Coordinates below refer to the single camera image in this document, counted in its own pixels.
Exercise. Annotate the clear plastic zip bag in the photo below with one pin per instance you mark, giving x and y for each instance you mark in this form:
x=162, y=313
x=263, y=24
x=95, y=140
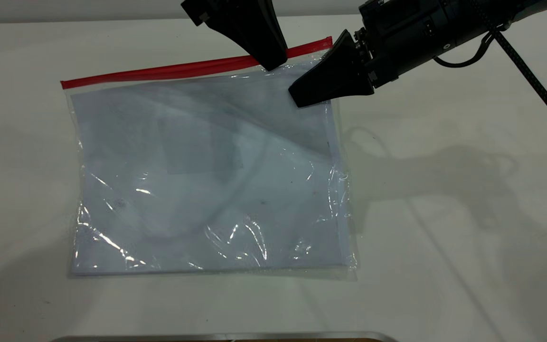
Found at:
x=183, y=142

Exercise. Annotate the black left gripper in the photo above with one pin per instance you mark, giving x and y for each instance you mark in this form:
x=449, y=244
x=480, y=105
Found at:
x=226, y=8

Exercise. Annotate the silver metal frame edge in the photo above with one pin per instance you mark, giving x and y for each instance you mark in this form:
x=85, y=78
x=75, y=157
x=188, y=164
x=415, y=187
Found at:
x=226, y=337

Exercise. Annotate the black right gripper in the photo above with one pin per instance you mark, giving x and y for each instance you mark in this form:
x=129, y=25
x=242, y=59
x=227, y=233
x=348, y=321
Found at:
x=406, y=33

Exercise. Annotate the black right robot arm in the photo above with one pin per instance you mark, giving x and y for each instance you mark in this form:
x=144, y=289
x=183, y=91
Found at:
x=520, y=9

